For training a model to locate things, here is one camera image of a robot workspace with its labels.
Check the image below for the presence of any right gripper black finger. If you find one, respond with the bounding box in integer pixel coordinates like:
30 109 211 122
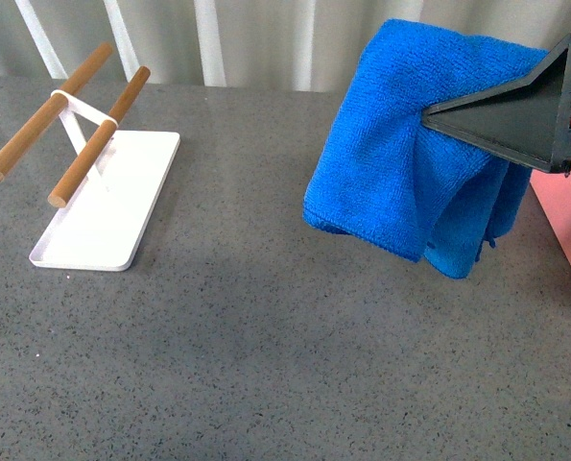
422 34 570 174

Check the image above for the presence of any blue microfiber towel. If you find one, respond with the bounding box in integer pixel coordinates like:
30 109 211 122
303 19 545 279

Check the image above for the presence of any white pleated curtain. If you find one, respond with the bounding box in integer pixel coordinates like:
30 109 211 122
0 0 571 92

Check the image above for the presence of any white towel rack tray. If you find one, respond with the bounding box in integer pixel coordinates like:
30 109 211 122
28 87 181 274

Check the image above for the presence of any right wooden rack rod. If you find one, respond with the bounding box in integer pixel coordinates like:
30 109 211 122
48 66 151 208

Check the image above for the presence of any wooden rack rod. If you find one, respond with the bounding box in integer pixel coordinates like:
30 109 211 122
0 42 113 182
48 66 151 208

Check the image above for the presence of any left wooden rack rod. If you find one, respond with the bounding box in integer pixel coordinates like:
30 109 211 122
0 42 113 182

